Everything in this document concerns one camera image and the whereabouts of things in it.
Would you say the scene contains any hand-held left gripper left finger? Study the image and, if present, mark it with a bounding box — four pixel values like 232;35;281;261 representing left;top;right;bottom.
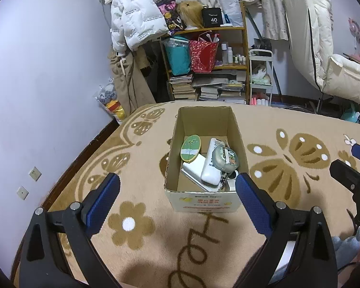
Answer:
19;172;122;288

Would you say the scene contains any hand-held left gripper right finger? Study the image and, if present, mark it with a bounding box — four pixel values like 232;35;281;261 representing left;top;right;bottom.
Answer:
234;172;338;288

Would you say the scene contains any white tube bottle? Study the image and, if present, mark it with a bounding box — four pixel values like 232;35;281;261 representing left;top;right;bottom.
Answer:
200;138;228;186

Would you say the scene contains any silver white case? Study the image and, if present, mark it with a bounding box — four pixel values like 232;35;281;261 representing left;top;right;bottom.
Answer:
180;168;221;192

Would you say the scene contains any green oval case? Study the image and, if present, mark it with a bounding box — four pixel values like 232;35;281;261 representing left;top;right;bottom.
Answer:
180;135;202;161

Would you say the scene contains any cardboard box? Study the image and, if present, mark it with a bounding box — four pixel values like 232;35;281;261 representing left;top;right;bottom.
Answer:
163;106;250;213

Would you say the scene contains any beige butterfly printed blanket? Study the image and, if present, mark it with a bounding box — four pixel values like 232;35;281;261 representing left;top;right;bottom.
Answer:
12;102;360;288

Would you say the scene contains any light blue cloth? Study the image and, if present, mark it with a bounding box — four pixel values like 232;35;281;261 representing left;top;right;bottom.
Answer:
332;226;360;252

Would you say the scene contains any bag of plush toys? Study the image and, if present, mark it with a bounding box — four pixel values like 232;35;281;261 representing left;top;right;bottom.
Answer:
94;81;127;123

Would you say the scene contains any pink desk fan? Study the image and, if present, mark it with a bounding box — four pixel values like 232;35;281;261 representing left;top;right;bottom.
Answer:
348;18;360;51

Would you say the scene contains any green tissue pack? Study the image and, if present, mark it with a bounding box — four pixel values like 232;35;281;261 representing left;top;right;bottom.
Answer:
251;76;272;86

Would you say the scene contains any beige coat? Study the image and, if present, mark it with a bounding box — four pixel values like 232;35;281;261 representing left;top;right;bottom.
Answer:
108;48;156;116

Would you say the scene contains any white padded chair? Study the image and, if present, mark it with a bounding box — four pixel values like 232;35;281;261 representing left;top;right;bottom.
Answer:
282;0;360;104

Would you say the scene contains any stack of books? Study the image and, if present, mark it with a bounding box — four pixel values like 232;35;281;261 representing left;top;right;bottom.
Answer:
168;73;247;104

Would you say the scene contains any white trolley cart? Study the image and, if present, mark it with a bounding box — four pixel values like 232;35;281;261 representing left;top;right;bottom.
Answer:
248;49;273;106

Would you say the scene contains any row of small bottles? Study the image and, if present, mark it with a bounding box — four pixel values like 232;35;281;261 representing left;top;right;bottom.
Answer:
220;43;247;65

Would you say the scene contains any red gift bag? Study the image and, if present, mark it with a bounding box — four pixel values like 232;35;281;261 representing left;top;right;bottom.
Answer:
188;34;219;73

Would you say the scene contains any teal bag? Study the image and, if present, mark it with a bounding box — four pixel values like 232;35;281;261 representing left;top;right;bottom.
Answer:
164;36;191;76

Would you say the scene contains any beige curtain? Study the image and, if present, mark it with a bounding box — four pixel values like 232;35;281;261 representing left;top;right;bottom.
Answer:
138;0;324;41

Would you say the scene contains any wooden shelf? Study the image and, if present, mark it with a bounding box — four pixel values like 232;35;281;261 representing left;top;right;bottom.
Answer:
159;1;249;104

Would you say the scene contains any black box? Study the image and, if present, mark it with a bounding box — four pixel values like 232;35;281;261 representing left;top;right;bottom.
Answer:
202;7;223;27

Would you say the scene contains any white puffer jacket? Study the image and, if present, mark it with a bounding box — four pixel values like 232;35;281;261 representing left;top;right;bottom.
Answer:
110;0;172;51

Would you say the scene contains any white plastic bag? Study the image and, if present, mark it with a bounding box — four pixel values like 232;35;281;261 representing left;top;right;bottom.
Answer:
217;0;243;26

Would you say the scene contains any pink black printed bag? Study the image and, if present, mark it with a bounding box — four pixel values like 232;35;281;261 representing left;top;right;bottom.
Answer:
155;0;185;35

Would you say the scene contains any blond wig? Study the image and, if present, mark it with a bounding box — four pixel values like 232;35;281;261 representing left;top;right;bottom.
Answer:
176;0;209;30

